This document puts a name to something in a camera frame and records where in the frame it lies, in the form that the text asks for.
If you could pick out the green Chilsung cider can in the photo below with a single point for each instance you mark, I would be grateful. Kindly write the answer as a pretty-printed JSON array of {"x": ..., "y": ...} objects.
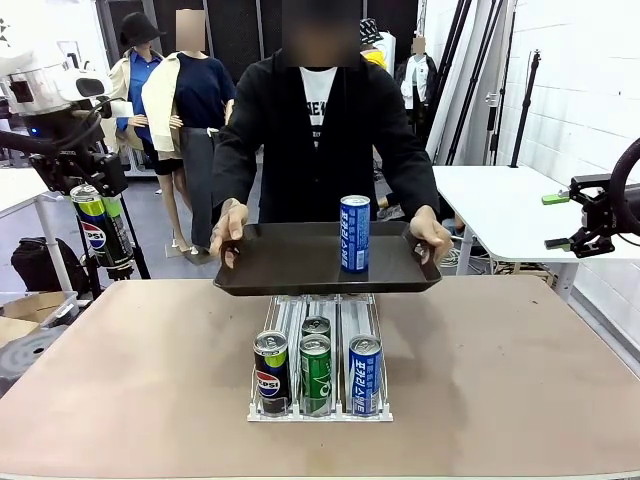
[
  {"x": 315, "y": 380},
  {"x": 316, "y": 326}
]

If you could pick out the person's right hand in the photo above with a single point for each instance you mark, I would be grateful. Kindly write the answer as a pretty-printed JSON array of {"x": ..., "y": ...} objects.
[{"x": 230, "y": 220}]

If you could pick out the person's left hand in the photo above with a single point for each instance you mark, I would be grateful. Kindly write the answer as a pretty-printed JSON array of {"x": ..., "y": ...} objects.
[{"x": 432, "y": 232}]

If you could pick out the flat cardboard sheet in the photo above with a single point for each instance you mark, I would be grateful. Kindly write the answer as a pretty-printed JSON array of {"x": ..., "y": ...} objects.
[{"x": 15, "y": 330}]

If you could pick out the person's right forearm black sleeve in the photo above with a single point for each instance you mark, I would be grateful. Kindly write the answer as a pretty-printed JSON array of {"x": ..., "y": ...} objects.
[{"x": 227, "y": 175}]

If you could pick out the white can dispenser rack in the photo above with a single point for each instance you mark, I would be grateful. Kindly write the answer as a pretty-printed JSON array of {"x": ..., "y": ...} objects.
[{"x": 357, "y": 320}]

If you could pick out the open cardboard box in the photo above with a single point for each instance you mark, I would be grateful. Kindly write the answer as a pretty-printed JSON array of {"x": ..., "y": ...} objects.
[{"x": 35, "y": 307}]

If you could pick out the thin black stand pole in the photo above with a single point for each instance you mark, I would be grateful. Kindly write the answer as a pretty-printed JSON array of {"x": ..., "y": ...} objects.
[{"x": 504, "y": 75}]

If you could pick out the black backpack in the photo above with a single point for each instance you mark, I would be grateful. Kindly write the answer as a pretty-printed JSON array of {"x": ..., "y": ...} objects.
[{"x": 45, "y": 265}]

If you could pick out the dark brown serving tray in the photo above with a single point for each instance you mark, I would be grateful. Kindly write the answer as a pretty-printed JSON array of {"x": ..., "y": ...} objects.
[{"x": 290, "y": 255}]

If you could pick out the black camera tripod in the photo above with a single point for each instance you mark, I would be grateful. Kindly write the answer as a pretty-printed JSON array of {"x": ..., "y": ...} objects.
[{"x": 142, "y": 260}]

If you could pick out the person in black cardigan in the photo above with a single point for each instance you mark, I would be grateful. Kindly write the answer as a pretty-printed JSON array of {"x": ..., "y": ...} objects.
[{"x": 280, "y": 150}]

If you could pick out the black round base plate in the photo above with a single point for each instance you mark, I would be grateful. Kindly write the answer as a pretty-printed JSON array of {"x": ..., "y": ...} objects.
[{"x": 25, "y": 357}]

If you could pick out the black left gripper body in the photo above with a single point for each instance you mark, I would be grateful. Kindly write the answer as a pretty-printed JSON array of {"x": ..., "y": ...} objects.
[{"x": 85, "y": 172}]

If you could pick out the blue Pocari Sweat can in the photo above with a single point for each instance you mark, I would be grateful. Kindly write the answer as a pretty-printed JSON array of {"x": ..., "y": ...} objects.
[
  {"x": 366, "y": 380},
  {"x": 355, "y": 235}
]

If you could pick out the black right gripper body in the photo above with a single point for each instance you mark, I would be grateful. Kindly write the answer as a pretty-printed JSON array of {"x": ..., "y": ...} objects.
[{"x": 602, "y": 212}]

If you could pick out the person's left forearm black sleeve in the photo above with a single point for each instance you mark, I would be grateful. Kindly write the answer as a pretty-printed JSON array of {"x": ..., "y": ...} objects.
[{"x": 425, "y": 185}]

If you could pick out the black light stand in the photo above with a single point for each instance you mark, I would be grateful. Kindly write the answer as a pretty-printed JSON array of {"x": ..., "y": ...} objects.
[{"x": 525, "y": 107}]

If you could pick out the black leaning pole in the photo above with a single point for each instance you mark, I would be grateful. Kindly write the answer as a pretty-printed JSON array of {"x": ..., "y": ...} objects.
[
  {"x": 473, "y": 75},
  {"x": 454, "y": 70}
]

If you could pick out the white table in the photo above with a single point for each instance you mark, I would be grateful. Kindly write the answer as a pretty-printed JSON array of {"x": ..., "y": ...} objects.
[
  {"x": 15, "y": 195},
  {"x": 500, "y": 210}
]

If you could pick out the mannequin with black hat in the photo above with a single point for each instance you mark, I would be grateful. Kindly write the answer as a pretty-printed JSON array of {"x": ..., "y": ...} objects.
[{"x": 142, "y": 75}]

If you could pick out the mannequin navy top grey trousers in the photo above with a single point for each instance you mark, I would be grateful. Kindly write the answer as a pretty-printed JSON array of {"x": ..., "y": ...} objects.
[{"x": 200, "y": 85}]

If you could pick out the mannequin with bucket hat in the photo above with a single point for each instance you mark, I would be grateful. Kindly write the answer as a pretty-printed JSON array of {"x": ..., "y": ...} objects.
[{"x": 370, "y": 32}]

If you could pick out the black Pepsi can lime band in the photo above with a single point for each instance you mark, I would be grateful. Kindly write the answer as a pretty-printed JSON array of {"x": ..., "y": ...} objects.
[
  {"x": 97, "y": 230},
  {"x": 272, "y": 385}
]

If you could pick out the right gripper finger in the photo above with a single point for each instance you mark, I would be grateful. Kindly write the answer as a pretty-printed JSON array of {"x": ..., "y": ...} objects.
[
  {"x": 555, "y": 198},
  {"x": 560, "y": 244}
]

